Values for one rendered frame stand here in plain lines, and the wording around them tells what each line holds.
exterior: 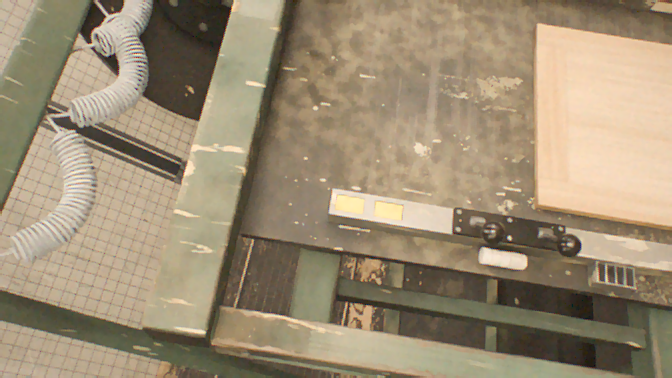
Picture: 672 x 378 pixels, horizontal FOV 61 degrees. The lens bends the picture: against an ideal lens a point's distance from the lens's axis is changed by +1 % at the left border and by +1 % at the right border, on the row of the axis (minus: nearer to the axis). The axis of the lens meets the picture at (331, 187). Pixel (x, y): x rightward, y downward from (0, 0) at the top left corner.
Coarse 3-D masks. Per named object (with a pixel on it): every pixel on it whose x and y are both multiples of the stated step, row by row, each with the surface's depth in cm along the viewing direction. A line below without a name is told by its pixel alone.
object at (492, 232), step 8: (472, 216) 99; (472, 224) 98; (480, 224) 95; (488, 224) 88; (496, 224) 88; (480, 232) 89; (488, 232) 88; (496, 232) 87; (504, 232) 88; (488, 240) 88; (496, 240) 88
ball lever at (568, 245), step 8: (544, 232) 99; (552, 232) 99; (544, 240) 99; (552, 240) 94; (560, 240) 89; (568, 240) 88; (576, 240) 88; (560, 248) 88; (568, 248) 88; (576, 248) 87; (568, 256) 88
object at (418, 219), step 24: (336, 192) 101; (336, 216) 100; (360, 216) 99; (408, 216) 100; (432, 216) 100; (456, 240) 102; (480, 240) 100; (600, 240) 101; (624, 240) 101; (624, 264) 100; (648, 264) 100
